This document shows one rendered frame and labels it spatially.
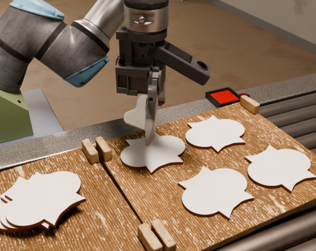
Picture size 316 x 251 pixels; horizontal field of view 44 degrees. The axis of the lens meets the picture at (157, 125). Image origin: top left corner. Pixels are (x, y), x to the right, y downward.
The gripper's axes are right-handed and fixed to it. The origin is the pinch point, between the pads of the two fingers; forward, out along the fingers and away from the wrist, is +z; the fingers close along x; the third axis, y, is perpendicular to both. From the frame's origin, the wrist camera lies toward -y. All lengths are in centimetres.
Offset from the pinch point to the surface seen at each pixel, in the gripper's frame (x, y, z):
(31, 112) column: -21.8, 39.3, 14.6
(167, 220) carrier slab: 17.5, -4.7, 7.9
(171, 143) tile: -3.8, -2.4, 7.0
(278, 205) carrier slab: 10.6, -24.0, 7.8
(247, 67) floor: -249, -37, 100
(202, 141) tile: -5.6, -9.0, 6.9
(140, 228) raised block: 22.1, -0.9, 5.4
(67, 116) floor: -150, 86, 101
